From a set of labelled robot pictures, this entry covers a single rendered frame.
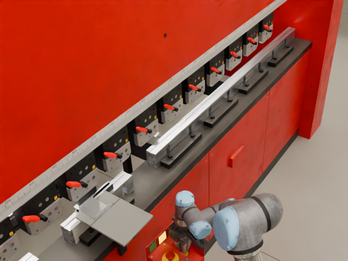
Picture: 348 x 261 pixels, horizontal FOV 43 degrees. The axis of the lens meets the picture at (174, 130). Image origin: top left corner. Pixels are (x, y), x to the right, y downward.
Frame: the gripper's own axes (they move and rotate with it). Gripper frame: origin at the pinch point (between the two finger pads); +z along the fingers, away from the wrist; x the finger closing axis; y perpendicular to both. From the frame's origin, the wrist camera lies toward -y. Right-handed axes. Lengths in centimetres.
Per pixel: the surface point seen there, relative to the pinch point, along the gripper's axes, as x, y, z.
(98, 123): 10, 37, -60
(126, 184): -0.4, 35.4, -18.5
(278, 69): -144, 35, -11
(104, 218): 22.9, 25.0, -24.8
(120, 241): 26.9, 11.8, -25.9
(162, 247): 7.2, 7.6, -4.2
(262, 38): -130, 44, -37
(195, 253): -3.3, -2.9, 2.5
